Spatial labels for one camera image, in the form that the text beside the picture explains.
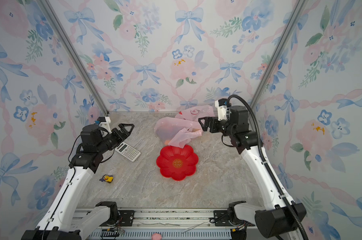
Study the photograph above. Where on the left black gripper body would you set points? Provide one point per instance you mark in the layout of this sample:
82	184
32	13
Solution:
111	141

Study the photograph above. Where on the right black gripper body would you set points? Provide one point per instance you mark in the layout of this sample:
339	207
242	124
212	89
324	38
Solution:
223	127

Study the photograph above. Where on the pink plastic bag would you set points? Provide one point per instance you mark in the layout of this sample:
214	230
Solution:
184	127

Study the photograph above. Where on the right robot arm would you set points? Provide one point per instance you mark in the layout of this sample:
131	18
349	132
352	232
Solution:
280	214

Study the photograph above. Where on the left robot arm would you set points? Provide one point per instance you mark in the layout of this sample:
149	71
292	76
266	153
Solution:
57	224

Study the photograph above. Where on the white calculator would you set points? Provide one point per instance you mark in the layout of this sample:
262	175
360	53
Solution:
128	151

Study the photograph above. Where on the small yellow black object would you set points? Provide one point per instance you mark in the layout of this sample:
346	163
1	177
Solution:
107	178

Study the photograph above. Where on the red flower-shaped plate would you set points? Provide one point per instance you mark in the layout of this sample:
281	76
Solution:
177	163

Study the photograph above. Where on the pink small object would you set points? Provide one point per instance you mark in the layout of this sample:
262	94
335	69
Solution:
156	236

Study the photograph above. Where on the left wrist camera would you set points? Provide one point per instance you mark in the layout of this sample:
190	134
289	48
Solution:
104	122

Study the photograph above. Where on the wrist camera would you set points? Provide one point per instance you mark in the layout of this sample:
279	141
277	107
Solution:
222	109
104	122

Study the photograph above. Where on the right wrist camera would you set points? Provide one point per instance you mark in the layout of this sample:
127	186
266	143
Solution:
222	109

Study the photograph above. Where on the right corner aluminium post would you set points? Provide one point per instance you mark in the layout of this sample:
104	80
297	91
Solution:
279	48

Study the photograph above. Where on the corner aluminium post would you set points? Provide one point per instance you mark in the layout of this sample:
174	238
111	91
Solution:
279	48
49	12

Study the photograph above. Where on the left corner aluminium post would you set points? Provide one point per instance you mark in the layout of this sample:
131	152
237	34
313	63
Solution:
49	12

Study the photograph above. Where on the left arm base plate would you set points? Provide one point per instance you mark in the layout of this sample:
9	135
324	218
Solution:
125	218

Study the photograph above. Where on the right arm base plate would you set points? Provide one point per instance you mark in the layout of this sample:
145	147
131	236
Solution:
221	219

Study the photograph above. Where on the aluminium front rail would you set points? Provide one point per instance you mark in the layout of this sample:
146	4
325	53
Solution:
187	218

